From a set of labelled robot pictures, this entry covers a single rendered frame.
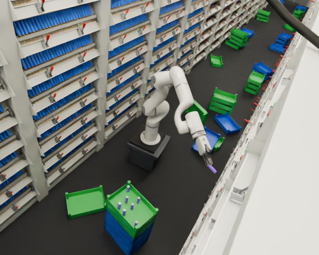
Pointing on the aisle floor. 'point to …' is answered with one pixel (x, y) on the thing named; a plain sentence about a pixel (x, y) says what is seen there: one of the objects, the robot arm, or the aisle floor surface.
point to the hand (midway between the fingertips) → (208, 162)
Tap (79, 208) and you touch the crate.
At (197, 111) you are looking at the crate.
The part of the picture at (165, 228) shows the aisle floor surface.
